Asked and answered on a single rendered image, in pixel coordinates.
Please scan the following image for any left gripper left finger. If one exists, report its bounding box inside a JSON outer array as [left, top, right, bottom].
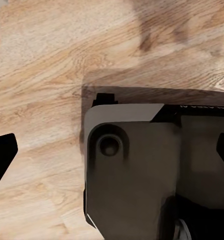
[[0, 133, 18, 181]]

